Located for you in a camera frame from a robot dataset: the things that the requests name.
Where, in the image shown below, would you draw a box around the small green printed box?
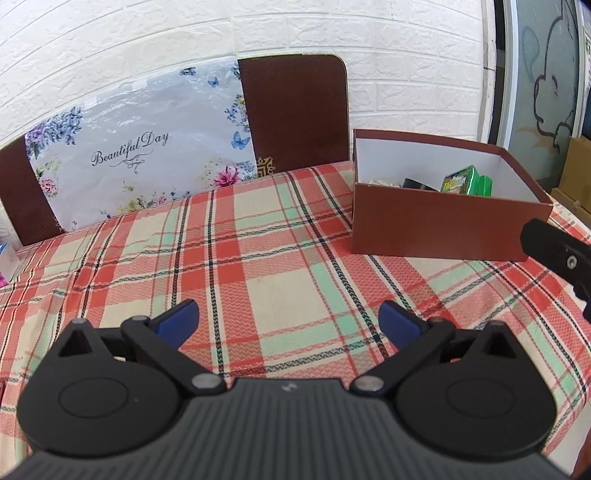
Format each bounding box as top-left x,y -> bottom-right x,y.
440,165 -> 480,195

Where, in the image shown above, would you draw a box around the black tape roll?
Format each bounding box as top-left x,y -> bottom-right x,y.
402,178 -> 436,191

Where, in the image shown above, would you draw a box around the bag of cotton swabs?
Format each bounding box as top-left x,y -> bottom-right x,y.
365,179 -> 401,188

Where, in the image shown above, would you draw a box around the green carton box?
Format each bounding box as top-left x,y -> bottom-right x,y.
476,175 -> 493,197

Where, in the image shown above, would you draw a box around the stacked cardboard boxes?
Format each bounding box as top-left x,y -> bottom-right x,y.
552,137 -> 591,212

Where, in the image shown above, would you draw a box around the red plaid bed cover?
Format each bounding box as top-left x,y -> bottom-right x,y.
1,162 -> 590,472

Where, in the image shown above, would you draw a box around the brown cardboard box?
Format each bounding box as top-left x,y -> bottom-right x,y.
352,129 -> 553,261

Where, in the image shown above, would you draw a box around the floral plastic bag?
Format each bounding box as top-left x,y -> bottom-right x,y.
24,57 -> 257,231

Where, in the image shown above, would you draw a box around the sliding door with drawing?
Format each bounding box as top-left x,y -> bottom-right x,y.
489,0 -> 585,191

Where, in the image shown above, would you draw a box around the dark brown headboard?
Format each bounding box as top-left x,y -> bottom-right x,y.
1,54 -> 349,246

